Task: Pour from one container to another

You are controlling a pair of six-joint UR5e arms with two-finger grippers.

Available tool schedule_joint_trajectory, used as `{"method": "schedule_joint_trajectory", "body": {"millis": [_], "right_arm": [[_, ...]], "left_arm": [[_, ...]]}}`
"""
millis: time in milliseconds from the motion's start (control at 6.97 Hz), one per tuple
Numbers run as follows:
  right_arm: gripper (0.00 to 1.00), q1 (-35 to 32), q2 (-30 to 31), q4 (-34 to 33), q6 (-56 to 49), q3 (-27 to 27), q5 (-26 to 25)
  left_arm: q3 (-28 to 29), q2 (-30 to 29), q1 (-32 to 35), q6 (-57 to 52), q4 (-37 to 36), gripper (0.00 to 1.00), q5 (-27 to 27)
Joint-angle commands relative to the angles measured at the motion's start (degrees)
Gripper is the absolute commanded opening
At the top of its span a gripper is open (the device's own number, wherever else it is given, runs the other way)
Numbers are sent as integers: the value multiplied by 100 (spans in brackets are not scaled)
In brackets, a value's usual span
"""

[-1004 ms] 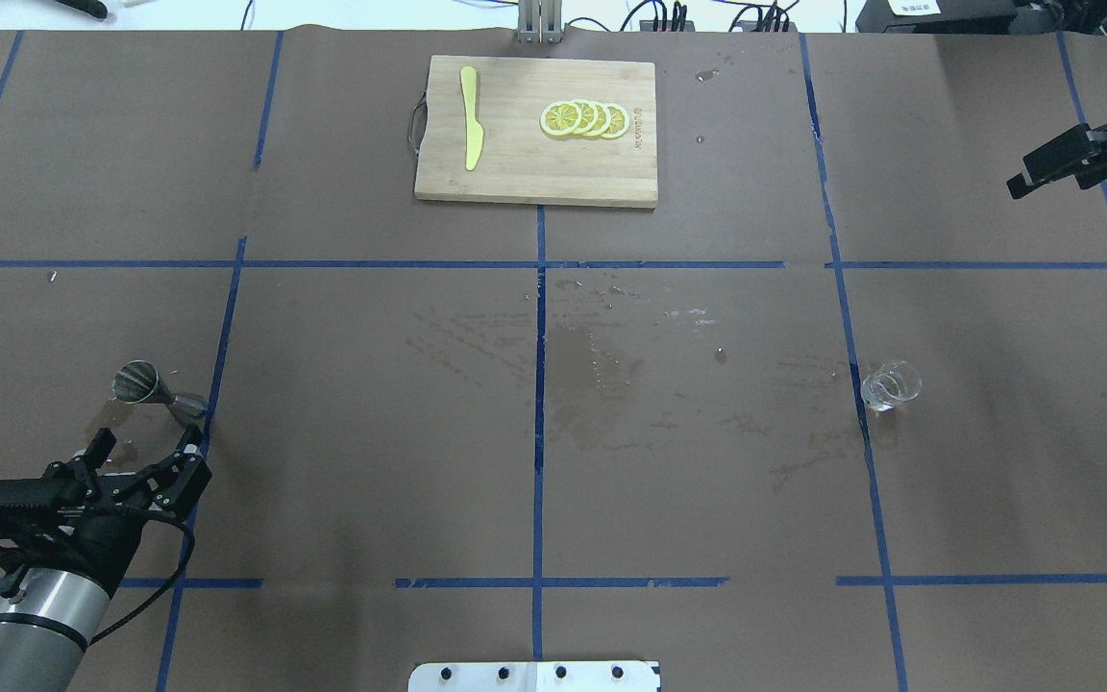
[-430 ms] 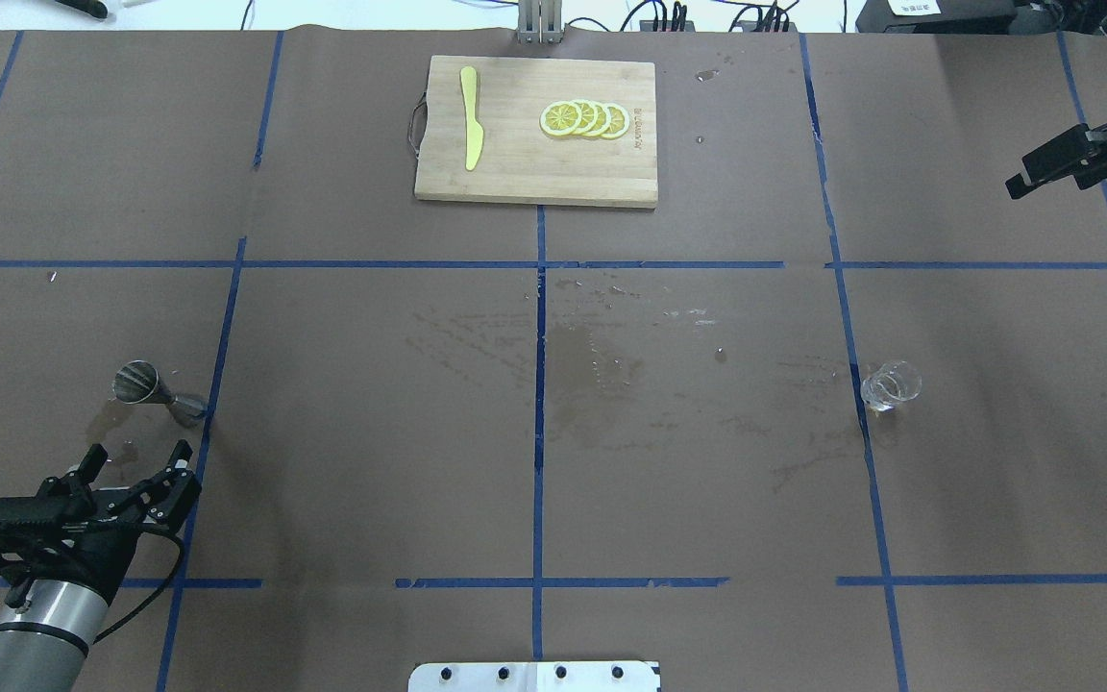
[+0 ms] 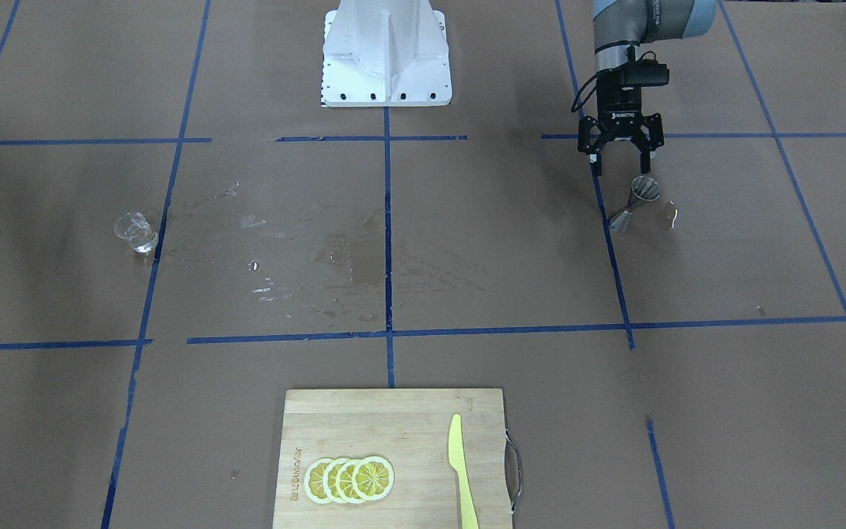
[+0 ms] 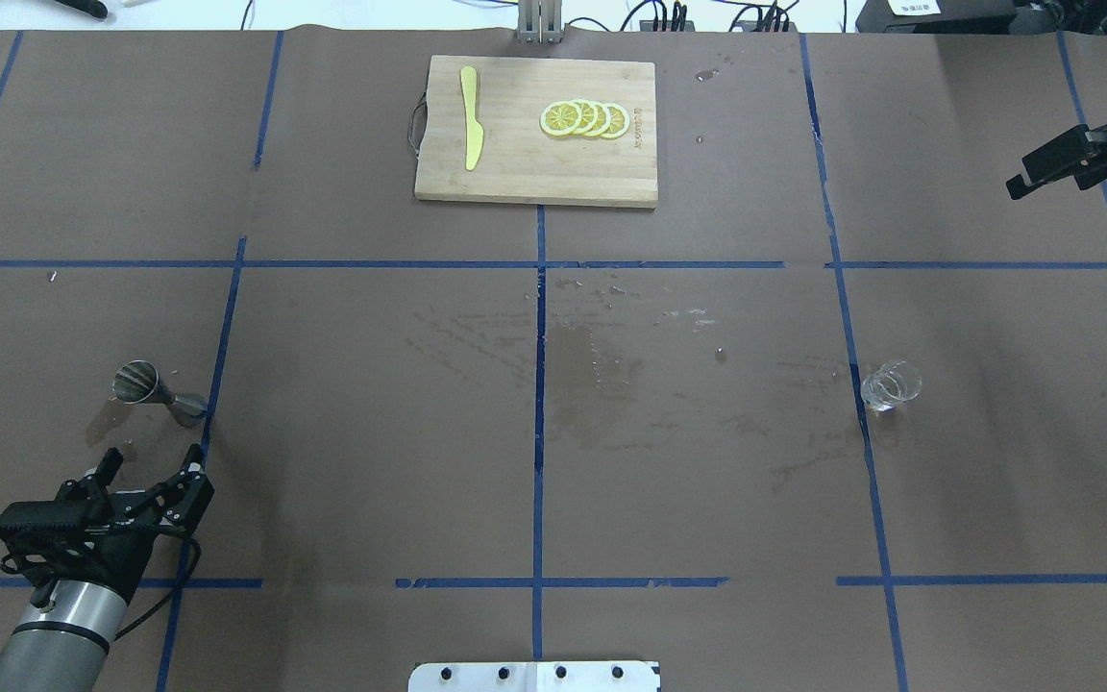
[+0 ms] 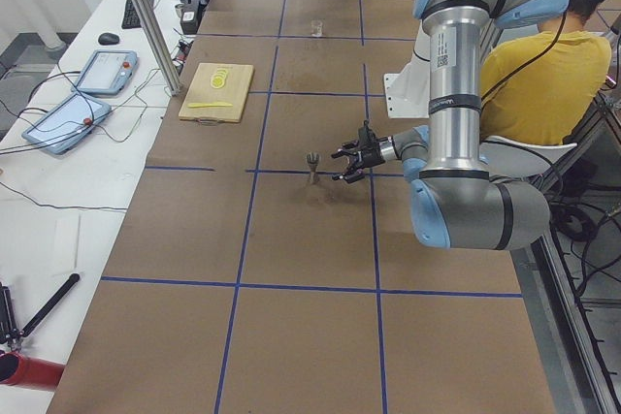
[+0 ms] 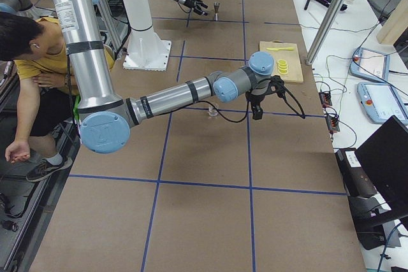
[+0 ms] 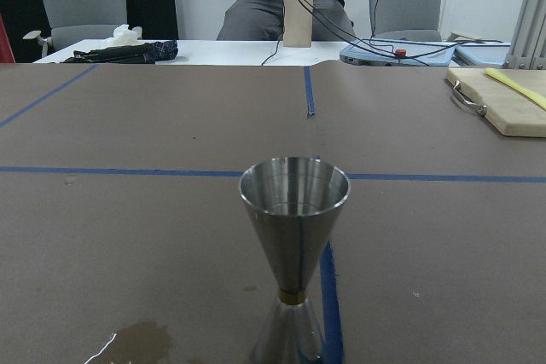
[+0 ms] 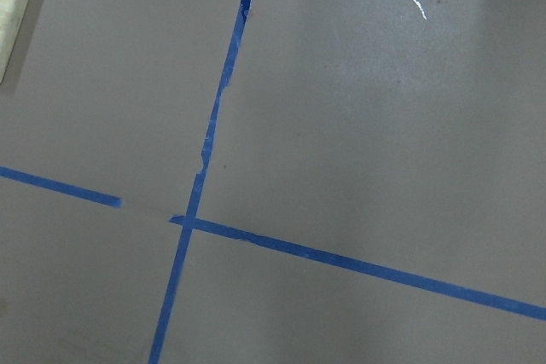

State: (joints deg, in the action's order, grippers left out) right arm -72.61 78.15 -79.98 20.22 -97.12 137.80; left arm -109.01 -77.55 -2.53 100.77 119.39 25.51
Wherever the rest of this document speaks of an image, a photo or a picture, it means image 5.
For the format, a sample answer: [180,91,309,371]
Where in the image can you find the grey office chair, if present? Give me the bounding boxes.
[479,136,577,178]

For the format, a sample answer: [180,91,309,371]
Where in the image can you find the black small computer box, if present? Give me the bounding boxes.
[180,0,205,35]

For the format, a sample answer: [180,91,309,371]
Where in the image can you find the red cylinder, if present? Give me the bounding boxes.
[1,352,65,391]

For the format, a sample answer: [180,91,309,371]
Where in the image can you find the person in yellow shirt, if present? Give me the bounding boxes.
[480,0,612,145]

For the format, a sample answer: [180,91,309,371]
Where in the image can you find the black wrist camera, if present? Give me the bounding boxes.
[358,120,376,146]

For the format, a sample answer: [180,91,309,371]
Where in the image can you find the black computer mouse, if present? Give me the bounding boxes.
[98,32,120,46]

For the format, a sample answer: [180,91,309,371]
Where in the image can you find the teach pendant far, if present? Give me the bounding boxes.
[74,49,138,97]

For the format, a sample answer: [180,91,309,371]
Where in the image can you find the clear shot glass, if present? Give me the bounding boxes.
[310,19,323,38]

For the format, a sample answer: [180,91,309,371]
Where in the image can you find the black keyboard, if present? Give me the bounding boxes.
[120,0,157,30]

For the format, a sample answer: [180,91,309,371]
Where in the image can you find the black tripod tool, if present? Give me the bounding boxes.
[0,271,81,350]

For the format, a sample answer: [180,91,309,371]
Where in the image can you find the yellow plastic knife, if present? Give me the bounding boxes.
[187,101,234,109]

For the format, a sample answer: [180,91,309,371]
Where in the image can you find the teach pendant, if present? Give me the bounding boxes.
[74,49,138,97]
[22,92,112,155]

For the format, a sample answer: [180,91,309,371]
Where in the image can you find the bamboo cutting board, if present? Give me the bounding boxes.
[179,63,254,123]

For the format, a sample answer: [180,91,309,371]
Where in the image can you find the aluminium frame post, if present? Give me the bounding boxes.
[132,0,181,96]

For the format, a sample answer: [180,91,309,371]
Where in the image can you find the steel double jigger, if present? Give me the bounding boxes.
[306,152,320,185]

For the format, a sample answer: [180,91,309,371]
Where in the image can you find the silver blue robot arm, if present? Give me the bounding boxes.
[338,0,569,250]

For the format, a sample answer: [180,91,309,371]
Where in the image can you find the teach pendant near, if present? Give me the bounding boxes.
[22,92,112,155]

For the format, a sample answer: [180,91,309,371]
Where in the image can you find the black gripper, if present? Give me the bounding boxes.
[331,137,393,182]

